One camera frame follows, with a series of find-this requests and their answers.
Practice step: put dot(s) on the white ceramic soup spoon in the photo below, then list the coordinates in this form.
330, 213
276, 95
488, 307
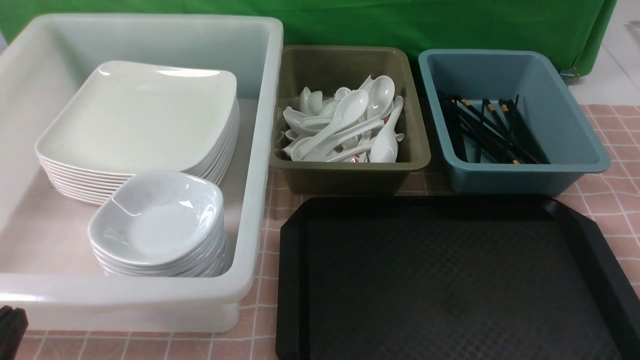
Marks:
347, 112

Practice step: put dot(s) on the small grey-white square bowl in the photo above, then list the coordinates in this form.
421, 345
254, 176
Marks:
157, 217

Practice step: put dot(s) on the large white square plate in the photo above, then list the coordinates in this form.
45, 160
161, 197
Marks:
130, 117

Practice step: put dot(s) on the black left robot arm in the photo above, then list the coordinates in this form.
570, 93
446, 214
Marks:
13, 325

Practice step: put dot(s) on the pile of white spoons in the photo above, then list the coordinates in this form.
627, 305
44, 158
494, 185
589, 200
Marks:
372, 138

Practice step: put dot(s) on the olive green spoon bin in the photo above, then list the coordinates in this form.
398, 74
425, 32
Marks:
326, 69

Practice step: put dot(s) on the black serving tray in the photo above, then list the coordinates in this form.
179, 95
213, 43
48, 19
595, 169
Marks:
486, 277

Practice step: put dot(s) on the pile of black chopsticks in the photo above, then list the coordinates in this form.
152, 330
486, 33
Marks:
494, 131

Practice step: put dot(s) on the stack of white bowls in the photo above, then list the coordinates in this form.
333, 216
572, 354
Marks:
210, 260

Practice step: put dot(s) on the stack of white plates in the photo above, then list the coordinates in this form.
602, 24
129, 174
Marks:
95, 189

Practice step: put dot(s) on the blue chopstick bin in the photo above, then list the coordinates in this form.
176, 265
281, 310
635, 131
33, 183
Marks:
548, 107

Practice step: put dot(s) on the large white plastic tub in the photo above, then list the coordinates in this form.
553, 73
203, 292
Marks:
47, 265

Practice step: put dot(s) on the pink checkered tablecloth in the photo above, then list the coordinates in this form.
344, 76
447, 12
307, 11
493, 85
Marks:
610, 198

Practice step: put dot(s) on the green backdrop cloth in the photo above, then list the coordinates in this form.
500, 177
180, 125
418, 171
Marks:
568, 32

